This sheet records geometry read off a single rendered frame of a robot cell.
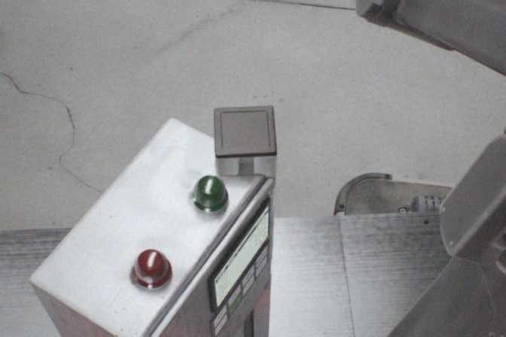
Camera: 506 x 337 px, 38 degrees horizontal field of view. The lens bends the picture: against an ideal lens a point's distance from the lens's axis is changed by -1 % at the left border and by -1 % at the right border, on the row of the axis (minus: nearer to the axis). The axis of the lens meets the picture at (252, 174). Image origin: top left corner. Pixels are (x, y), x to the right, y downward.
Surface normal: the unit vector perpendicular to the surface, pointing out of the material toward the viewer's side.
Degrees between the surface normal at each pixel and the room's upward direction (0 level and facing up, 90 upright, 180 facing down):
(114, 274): 0
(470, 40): 73
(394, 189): 0
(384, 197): 0
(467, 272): 80
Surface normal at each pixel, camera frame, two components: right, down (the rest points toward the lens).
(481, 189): -0.93, -0.30
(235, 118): 0.00, -0.56
